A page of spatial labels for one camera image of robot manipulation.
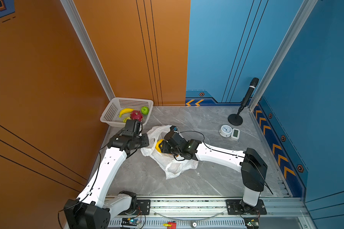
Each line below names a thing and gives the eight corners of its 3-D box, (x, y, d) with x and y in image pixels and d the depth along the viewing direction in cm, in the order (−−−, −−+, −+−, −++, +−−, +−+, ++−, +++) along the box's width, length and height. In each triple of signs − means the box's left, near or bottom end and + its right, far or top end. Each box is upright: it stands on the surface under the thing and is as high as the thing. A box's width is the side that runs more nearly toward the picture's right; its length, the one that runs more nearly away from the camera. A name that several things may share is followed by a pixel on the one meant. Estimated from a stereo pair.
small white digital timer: (230, 139, 102) (231, 137, 100) (231, 129, 107) (232, 127, 105) (238, 141, 100) (239, 139, 98) (239, 131, 106) (240, 129, 104)
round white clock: (220, 137, 103) (221, 134, 99) (218, 128, 108) (219, 125, 105) (232, 137, 103) (234, 134, 99) (229, 128, 108) (231, 125, 105)
